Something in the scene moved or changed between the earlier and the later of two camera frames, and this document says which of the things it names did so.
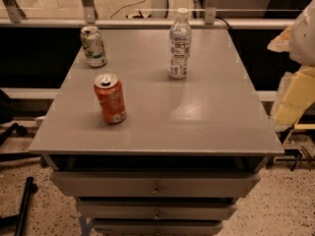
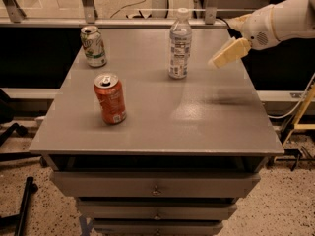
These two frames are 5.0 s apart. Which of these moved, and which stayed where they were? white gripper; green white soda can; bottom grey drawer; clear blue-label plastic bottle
Moved: white gripper
Stayed: clear blue-label plastic bottle; bottom grey drawer; green white soda can
